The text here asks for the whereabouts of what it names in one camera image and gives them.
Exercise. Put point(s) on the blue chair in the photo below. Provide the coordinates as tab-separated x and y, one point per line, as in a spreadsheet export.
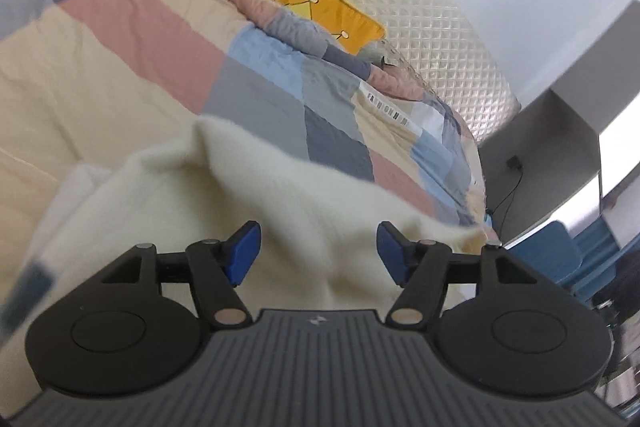
547	254

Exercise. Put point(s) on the blue curtain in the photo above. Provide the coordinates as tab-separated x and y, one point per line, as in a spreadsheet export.
602	252

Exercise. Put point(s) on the light blue bed sheet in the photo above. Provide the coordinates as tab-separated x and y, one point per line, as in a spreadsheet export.
489	221

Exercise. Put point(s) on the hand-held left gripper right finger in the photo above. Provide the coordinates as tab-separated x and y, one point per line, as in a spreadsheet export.
391	254

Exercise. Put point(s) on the black wall plug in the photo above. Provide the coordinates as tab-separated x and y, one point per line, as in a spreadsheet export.
514	163

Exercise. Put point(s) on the cream striped knit sweater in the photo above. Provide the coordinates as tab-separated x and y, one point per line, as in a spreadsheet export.
300	207

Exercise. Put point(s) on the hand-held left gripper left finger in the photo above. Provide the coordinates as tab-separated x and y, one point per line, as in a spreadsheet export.
245	249

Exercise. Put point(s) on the patchwork quilt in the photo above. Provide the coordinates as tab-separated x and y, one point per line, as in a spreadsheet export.
150	47

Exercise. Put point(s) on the beige quilted headboard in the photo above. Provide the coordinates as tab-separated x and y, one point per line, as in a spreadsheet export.
410	7

